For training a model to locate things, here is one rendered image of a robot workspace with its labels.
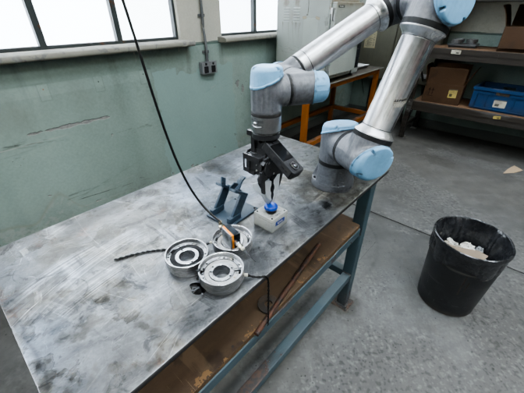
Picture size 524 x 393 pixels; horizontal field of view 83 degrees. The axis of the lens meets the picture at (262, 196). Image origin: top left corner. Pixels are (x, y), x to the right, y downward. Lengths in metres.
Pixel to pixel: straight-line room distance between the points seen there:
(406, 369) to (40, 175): 2.23
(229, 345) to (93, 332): 0.37
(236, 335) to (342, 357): 0.75
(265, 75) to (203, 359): 0.73
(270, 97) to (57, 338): 0.66
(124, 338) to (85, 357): 0.07
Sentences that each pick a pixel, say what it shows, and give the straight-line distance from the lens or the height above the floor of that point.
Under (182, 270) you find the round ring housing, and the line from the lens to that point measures 0.73.
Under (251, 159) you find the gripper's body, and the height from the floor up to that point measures 1.01.
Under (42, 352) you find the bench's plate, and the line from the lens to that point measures 0.75.
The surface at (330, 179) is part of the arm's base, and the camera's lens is 1.05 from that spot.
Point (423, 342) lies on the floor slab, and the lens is 1.75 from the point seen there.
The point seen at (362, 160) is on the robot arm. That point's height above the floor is 0.99.
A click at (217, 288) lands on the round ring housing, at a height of 0.83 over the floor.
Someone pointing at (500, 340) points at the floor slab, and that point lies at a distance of 1.95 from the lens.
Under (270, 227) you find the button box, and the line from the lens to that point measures 0.84.
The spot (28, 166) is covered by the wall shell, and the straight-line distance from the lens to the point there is 2.22.
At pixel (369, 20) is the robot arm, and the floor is 1.32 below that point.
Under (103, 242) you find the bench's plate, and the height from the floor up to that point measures 0.80.
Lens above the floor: 1.34
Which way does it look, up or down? 32 degrees down
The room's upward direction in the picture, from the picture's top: straight up
